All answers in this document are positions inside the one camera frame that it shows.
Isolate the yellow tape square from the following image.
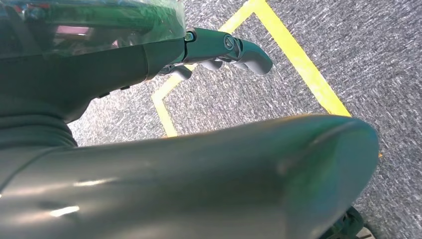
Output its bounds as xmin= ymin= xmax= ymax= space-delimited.
xmin=151 ymin=0 xmax=384 ymax=158

